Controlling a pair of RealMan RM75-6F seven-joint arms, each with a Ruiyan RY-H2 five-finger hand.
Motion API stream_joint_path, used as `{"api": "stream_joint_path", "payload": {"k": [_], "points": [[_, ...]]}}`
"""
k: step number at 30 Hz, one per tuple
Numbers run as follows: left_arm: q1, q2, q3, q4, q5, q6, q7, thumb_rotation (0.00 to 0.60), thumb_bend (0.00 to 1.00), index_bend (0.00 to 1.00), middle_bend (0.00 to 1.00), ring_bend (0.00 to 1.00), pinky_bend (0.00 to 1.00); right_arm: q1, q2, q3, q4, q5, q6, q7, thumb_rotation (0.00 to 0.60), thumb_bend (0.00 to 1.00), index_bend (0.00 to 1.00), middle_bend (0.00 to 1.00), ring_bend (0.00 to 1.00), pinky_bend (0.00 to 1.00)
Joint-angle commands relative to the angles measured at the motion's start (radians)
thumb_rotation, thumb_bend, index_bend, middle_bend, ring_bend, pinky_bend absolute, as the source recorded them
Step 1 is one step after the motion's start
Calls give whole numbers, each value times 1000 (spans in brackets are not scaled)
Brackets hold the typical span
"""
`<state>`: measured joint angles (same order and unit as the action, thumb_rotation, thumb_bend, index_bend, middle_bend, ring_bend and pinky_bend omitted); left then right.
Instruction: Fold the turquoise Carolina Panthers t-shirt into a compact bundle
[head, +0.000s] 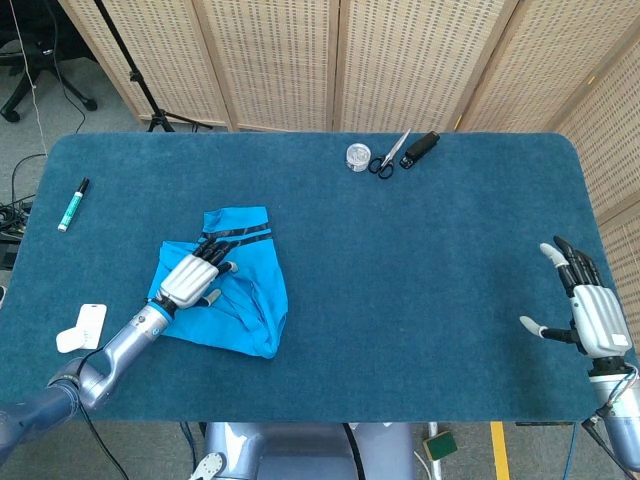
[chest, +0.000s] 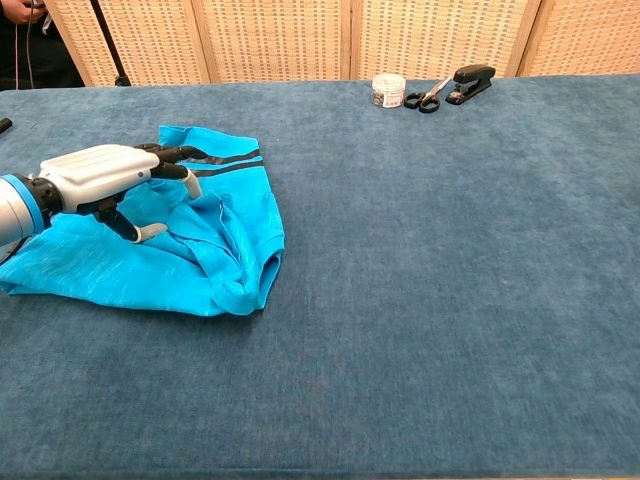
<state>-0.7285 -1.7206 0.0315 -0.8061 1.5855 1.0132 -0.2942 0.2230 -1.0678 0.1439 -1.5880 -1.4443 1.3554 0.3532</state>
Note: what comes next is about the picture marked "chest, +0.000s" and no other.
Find wicker folding screen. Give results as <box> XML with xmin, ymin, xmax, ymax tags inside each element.
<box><xmin>42</xmin><ymin>0</ymin><xmax>640</xmax><ymax>87</ymax></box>

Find black handled scissors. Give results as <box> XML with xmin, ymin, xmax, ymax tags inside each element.
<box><xmin>403</xmin><ymin>74</ymin><xmax>454</xmax><ymax>115</ymax></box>

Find clear plastic jar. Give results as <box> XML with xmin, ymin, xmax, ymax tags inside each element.
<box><xmin>370</xmin><ymin>73</ymin><xmax>405</xmax><ymax>108</ymax></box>

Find black tripod stand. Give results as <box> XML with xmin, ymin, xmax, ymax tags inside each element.
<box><xmin>88</xmin><ymin>0</ymin><xmax>132</xmax><ymax>87</ymax></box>

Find person in dark clothes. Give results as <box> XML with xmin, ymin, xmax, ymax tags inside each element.
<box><xmin>0</xmin><ymin>0</ymin><xmax>86</xmax><ymax>91</ymax></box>

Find blue table mat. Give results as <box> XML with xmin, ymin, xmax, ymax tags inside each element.
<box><xmin>0</xmin><ymin>73</ymin><xmax>640</xmax><ymax>480</ymax></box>

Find black stapler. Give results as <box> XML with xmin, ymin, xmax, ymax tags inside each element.
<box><xmin>444</xmin><ymin>64</ymin><xmax>497</xmax><ymax>106</ymax></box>

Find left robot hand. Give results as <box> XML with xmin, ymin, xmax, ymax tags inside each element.
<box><xmin>37</xmin><ymin>142</ymin><xmax>207</xmax><ymax>245</ymax></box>

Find blue printed T-shirt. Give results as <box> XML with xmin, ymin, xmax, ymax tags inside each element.
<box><xmin>0</xmin><ymin>124</ymin><xmax>286</xmax><ymax>318</ymax></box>

